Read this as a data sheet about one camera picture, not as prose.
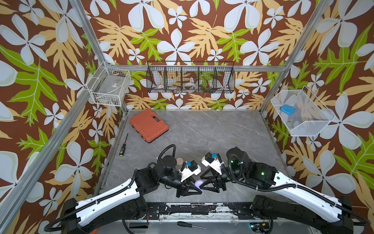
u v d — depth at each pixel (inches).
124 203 23.8
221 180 20.8
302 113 31.6
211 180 21.3
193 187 22.4
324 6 26.9
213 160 21.8
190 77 38.3
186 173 22.0
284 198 18.7
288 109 33.4
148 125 41.4
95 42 31.6
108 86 33.3
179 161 35.6
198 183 22.9
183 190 21.3
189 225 27.7
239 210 29.4
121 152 37.0
